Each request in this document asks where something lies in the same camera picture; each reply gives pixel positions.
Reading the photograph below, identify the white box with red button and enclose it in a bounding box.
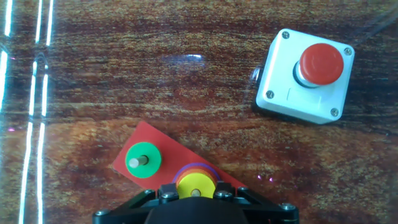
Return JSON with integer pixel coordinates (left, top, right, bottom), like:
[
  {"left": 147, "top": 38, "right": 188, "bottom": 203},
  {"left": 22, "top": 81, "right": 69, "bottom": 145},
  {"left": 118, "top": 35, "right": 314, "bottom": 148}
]
[{"left": 255, "top": 28, "right": 356, "bottom": 126}]

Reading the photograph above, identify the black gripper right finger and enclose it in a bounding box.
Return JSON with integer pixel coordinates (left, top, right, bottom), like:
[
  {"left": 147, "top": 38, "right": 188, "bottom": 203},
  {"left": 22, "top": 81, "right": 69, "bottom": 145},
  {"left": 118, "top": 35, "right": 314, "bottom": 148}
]
[{"left": 213, "top": 182, "right": 300, "bottom": 224}]

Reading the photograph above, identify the purple Hanoi disc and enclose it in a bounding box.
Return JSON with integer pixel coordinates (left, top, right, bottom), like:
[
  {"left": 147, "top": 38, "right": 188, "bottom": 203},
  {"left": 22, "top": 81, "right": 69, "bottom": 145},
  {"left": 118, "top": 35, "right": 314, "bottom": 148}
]
[{"left": 172, "top": 162, "right": 223, "bottom": 185}]

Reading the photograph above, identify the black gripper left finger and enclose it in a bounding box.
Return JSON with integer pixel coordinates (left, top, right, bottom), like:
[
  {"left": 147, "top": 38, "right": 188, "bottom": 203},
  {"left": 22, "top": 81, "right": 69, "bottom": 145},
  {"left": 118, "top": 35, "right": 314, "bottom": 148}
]
[{"left": 92, "top": 183, "right": 180, "bottom": 224}]

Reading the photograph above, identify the yellow Hanoi disc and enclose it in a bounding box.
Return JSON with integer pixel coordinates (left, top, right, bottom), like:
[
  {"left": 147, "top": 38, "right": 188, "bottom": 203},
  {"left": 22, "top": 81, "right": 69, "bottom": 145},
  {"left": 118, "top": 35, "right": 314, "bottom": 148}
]
[{"left": 175, "top": 172, "right": 217, "bottom": 200}]

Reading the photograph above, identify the green Hanoi disc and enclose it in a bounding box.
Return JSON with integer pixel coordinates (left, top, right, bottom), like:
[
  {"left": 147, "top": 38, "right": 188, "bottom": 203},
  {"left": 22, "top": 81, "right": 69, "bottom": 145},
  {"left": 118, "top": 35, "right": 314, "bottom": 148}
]
[{"left": 124, "top": 141, "right": 163, "bottom": 179}]

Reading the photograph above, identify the orange Hanoi disc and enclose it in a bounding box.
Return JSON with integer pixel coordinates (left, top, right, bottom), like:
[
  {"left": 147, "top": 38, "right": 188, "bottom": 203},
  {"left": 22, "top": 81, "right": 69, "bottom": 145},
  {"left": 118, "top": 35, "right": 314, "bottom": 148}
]
[{"left": 174, "top": 166, "right": 219, "bottom": 188}]

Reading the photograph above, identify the red Hanoi base with pegs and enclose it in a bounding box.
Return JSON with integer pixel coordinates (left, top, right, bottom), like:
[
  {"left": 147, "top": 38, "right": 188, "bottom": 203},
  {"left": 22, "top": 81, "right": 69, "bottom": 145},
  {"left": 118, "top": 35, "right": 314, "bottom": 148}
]
[{"left": 111, "top": 120, "right": 248, "bottom": 200}]

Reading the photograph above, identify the glossy brown wood board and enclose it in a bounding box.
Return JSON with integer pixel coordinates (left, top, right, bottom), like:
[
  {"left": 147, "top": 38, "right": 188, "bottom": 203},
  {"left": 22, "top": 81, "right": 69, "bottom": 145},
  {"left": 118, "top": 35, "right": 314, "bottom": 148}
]
[{"left": 0, "top": 0, "right": 398, "bottom": 224}]

